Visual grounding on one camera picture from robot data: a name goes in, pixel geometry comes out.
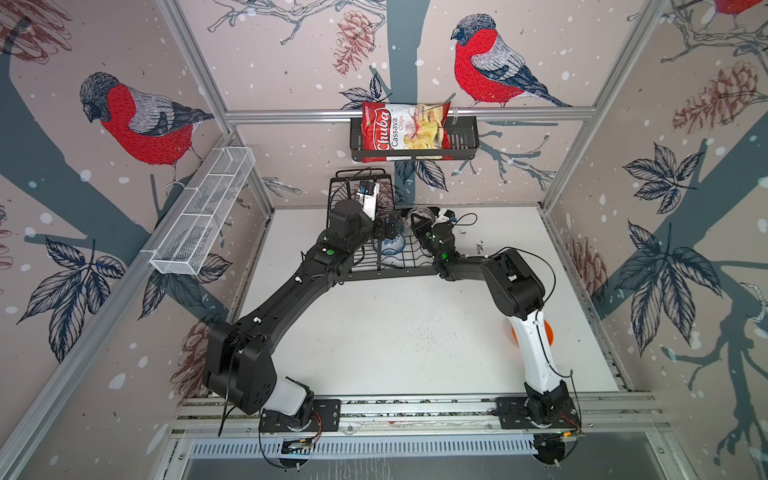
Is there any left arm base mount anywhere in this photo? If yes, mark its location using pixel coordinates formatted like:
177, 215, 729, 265
259, 398, 341, 433

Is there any green patterned ceramic bowl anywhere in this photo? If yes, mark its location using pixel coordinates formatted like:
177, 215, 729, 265
406, 206, 439, 225

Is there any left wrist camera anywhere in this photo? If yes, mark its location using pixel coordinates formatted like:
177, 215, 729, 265
357, 180, 380, 220

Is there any black wire dish rack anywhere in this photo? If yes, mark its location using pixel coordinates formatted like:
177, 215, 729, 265
327, 167, 440, 281

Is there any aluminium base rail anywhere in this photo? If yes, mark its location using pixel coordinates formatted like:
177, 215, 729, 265
170, 392, 667, 436

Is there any blue floral ceramic bowl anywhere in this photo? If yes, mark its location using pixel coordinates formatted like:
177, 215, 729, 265
373, 234, 406, 256

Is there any red cassava chips bag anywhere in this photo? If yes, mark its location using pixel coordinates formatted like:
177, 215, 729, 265
361, 102, 451, 154

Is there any orange plastic bowl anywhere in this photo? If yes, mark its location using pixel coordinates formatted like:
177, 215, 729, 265
509, 318, 554, 346

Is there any white wire mesh shelf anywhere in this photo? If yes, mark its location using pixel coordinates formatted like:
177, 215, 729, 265
150, 146, 255, 276

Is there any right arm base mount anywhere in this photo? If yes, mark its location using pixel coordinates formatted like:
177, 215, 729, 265
493, 396, 581, 430

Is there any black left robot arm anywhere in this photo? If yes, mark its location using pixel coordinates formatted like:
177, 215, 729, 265
202, 199, 374, 427

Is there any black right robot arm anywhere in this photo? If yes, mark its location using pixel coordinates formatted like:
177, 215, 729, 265
411, 214, 581, 428

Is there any black wall shelf basket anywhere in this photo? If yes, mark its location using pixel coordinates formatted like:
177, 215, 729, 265
349, 116, 479, 163

